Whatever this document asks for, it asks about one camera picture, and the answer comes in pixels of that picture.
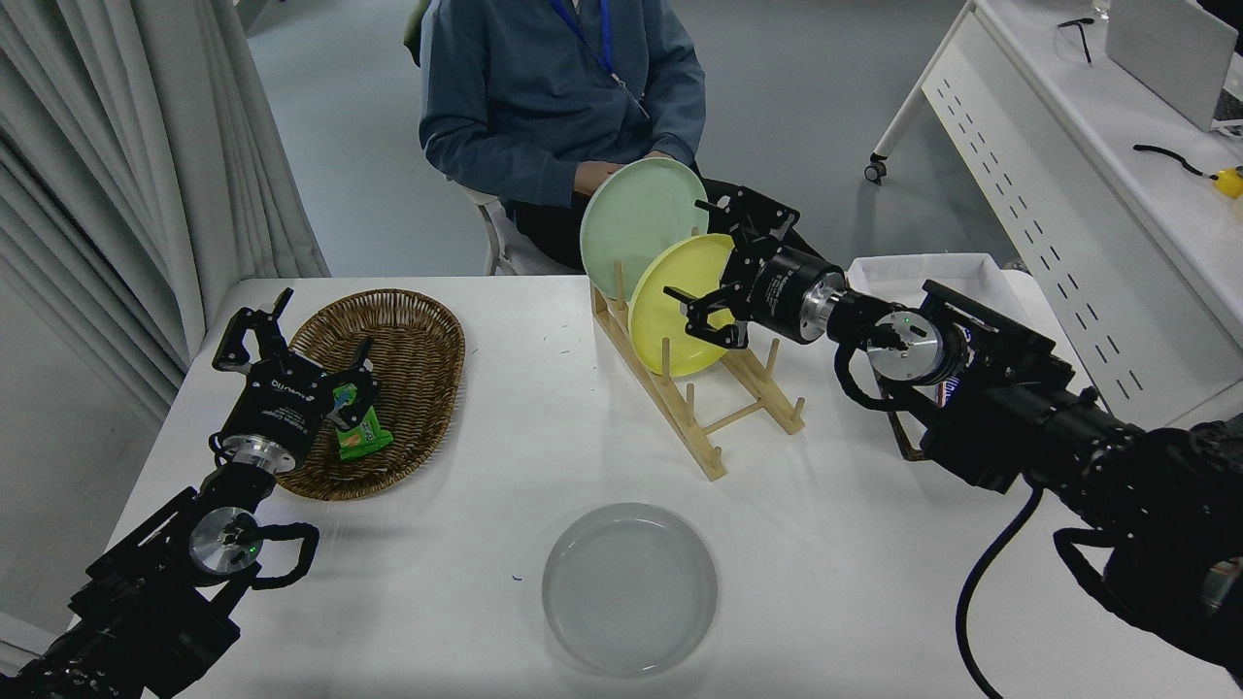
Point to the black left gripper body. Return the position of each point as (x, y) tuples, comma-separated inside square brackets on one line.
[(282, 403)]

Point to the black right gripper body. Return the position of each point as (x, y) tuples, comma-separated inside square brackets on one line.
[(777, 291)]

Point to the grey plate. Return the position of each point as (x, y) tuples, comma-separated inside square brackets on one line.
[(631, 592)]

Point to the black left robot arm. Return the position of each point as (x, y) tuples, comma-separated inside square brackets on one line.
[(146, 602)]

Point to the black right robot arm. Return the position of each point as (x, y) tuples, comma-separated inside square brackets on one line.
[(1020, 408)]

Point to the yellow plate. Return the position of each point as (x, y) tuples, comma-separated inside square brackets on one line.
[(660, 335)]

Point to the pale green plate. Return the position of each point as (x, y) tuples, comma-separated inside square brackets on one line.
[(636, 218)]

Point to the wooden plate rack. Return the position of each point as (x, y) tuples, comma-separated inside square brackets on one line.
[(714, 466)]

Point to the person's right hand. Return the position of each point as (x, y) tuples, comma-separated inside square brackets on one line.
[(594, 175)]

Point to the green snack packet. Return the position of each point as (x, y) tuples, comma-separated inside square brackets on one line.
[(361, 439)]

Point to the brown wicker basket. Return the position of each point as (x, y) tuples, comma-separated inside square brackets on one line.
[(418, 359)]

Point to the white lined tray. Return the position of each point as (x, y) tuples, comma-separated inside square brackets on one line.
[(893, 277)]

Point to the Snickers bar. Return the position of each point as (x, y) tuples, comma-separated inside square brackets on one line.
[(950, 391)]

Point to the white chair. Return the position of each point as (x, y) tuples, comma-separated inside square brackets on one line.
[(497, 228)]

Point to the person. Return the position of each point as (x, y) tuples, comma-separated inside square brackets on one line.
[(544, 97)]

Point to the white curtain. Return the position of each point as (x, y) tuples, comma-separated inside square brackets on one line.
[(97, 146)]

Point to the white perforated desk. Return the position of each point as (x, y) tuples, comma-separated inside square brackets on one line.
[(1068, 194)]

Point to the grey laptop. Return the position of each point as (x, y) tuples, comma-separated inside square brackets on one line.
[(1165, 49)]

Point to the yellow object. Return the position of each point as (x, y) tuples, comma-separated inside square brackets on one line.
[(1229, 182)]

